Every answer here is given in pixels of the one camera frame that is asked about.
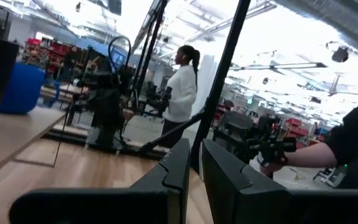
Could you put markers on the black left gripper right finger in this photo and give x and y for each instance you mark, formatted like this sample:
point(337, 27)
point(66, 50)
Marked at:
point(247, 199)

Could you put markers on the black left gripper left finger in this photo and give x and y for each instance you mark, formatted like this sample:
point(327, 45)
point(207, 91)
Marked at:
point(154, 199)

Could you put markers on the blue plastic mug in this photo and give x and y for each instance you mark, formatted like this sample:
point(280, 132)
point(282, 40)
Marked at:
point(22, 90)

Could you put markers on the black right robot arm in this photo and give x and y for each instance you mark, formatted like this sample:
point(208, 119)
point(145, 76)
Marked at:
point(107, 102)

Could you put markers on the wooden shelf with black legs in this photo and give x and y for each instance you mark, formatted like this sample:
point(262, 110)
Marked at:
point(11, 133)

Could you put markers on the person's hand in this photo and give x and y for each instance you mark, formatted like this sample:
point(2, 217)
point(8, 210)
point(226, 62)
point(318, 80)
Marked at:
point(270, 166)

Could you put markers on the black hand-held gripper device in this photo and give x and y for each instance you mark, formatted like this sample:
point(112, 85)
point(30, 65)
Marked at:
point(247, 140)

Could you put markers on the red storage bins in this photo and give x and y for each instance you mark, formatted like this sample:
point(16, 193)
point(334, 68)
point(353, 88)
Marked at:
point(295, 127)

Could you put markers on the person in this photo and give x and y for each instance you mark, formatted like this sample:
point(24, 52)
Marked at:
point(182, 90)
point(356, 143)

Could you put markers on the red storage shelves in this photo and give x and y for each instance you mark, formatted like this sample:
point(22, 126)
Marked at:
point(51, 51)

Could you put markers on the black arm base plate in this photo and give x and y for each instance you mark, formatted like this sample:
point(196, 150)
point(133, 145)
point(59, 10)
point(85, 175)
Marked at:
point(104, 140)

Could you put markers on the black aluminium table frame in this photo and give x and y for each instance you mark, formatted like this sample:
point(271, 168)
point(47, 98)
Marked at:
point(224, 62)

